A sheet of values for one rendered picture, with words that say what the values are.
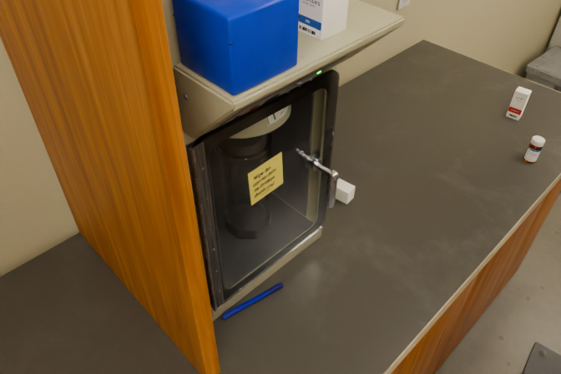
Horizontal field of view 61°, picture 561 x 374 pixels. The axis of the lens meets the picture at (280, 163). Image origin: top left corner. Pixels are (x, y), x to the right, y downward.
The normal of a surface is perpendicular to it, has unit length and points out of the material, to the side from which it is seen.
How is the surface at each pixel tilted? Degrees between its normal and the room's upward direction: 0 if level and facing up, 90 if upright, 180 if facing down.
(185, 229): 90
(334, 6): 90
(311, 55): 0
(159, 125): 90
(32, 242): 90
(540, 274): 0
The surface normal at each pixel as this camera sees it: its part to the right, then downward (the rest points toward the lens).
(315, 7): -0.72, 0.45
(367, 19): 0.00, -0.76
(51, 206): 0.70, 0.48
